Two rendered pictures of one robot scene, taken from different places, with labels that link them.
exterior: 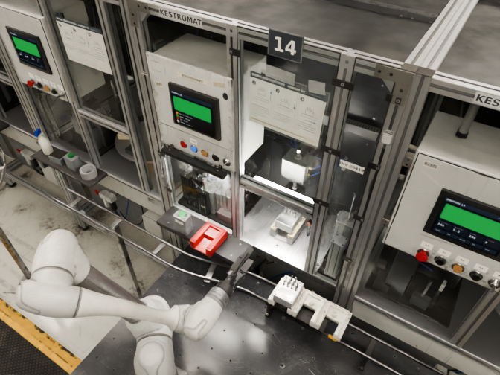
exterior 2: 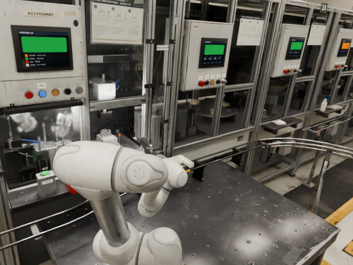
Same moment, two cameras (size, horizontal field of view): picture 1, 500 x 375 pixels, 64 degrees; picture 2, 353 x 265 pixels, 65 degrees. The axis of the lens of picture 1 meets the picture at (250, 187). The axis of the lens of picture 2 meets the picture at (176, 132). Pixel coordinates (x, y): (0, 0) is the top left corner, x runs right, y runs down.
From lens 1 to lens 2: 1.53 m
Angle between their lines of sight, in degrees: 61
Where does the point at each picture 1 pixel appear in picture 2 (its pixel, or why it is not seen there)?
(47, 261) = (113, 146)
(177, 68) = (22, 6)
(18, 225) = not seen: outside the picture
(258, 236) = not seen: hidden behind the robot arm
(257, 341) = (162, 212)
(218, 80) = (69, 9)
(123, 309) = not seen: hidden behind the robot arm
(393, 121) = (176, 9)
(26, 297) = (152, 161)
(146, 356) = (165, 237)
